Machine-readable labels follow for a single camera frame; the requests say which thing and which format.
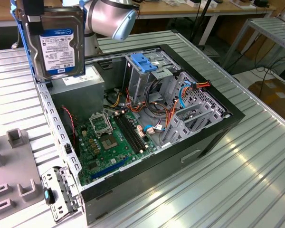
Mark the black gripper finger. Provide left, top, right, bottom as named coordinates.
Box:
left=22, top=0, right=45, bottom=35

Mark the hard disk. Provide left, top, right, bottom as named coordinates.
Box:
left=10, top=0, right=86, bottom=83

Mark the orange red power wire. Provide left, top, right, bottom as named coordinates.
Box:
left=165, top=80, right=212, bottom=130

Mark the grey metal disk bay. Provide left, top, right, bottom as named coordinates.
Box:
left=160, top=71, right=230, bottom=148

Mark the grey power supply unit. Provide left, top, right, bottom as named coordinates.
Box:
left=48, top=64, right=105, bottom=122

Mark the black case fan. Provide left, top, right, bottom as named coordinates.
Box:
left=60, top=106, right=77, bottom=152

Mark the blue drive cage latch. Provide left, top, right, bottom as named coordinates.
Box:
left=130, top=53, right=159, bottom=74

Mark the metal socket cover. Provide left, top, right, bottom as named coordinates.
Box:
left=89, top=113, right=114, bottom=138

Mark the grey metal drive cage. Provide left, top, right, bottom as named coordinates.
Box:
left=122, top=51, right=182, bottom=106

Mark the wooden desk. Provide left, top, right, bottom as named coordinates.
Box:
left=0, top=0, right=277, bottom=28

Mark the CPU socket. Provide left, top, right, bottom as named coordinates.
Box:
left=98, top=134, right=118, bottom=152

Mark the green motherboard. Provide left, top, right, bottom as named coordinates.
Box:
left=75, top=110, right=158, bottom=187

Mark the black RAM slot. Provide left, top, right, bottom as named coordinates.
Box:
left=120, top=111, right=149, bottom=151
left=114, top=114, right=143, bottom=154

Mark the grey parts rack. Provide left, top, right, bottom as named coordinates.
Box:
left=0, top=128, right=45, bottom=223

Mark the black stand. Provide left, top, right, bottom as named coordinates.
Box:
left=190, top=0, right=219, bottom=57

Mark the blue expansion slot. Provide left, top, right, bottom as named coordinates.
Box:
left=90, top=156, right=130, bottom=181

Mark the black open PC case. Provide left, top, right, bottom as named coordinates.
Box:
left=34, top=44, right=247, bottom=225

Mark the metal slat side table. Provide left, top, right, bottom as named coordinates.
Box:
left=222, top=18, right=285, bottom=69

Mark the brown cardboard box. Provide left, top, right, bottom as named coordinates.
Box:
left=248, top=79, right=285, bottom=119

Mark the red black fan wire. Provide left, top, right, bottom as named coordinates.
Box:
left=61, top=106, right=77, bottom=146

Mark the yellow black wire bundle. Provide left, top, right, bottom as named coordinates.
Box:
left=104, top=92, right=122, bottom=108

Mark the orange red wire bundle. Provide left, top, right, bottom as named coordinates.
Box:
left=125, top=88, right=149, bottom=113

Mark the black cable bundle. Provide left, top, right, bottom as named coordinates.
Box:
left=146, top=79, right=168, bottom=114

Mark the light blue wire with plug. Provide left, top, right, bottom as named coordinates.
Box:
left=143, top=125, right=166, bottom=135

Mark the grey metal slot bracket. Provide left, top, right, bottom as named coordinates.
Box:
left=41, top=166, right=83, bottom=224

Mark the blue data wire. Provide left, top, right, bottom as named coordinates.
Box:
left=179, top=80, right=193, bottom=114

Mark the black blue bracket latch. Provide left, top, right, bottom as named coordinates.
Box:
left=44, top=187, right=56, bottom=205

